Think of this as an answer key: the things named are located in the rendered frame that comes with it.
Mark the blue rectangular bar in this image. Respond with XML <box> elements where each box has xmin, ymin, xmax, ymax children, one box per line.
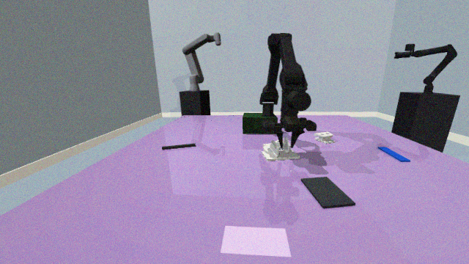
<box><xmin>378</xmin><ymin>147</ymin><xmax>410</xmax><ymax>162</ymax></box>

